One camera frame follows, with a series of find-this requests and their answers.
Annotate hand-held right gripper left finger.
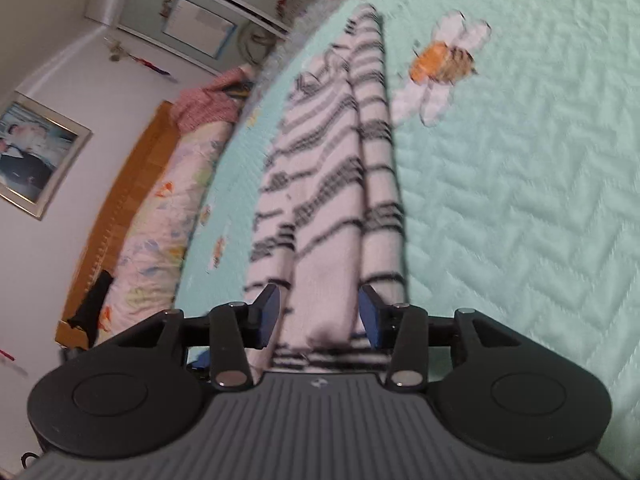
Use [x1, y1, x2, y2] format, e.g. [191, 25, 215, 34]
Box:
[101, 283, 282, 392]

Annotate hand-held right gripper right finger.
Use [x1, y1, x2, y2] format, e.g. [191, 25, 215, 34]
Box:
[358, 283, 522, 392]

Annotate white black-striped knit sweater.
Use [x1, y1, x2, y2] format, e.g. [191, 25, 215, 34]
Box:
[243, 2, 408, 373]

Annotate floral folded quilt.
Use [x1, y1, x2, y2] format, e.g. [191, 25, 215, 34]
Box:
[95, 120, 239, 347]

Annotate wooden headboard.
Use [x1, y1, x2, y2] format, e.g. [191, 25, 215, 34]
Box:
[55, 100, 182, 349]

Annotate pink knitted cloth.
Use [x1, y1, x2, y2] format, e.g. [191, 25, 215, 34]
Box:
[172, 64, 257, 129]

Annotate red blue hanging ornament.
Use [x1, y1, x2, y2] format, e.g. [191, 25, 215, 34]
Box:
[132, 55, 179, 84]

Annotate grey hoops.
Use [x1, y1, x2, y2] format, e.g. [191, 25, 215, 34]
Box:
[239, 25, 277, 64]

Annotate blue-edged white poster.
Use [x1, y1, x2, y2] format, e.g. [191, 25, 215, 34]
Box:
[162, 0, 239, 59]

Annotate sliding-door wardrobe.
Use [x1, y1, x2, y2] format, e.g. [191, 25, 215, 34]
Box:
[85, 0, 382, 77]

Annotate red wall decoration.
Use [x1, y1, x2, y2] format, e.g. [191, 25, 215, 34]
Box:
[0, 350, 29, 377]

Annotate framed wall picture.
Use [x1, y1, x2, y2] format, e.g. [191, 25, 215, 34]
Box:
[0, 91, 94, 222]

